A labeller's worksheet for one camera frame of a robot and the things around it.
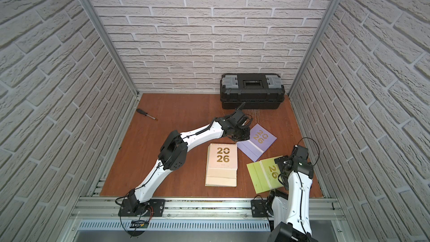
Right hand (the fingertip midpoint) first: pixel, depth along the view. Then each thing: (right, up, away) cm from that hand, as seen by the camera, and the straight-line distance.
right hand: (283, 170), depth 80 cm
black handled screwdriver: (-84, +28, +29) cm, 93 cm away
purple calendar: (-8, +12, +15) cm, 21 cm away
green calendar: (-9, -3, +3) cm, 10 cm away
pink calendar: (-31, +2, +3) cm, 31 cm away
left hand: (-12, +15, +8) cm, 21 cm away
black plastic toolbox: (-9, +41, +18) cm, 46 cm away
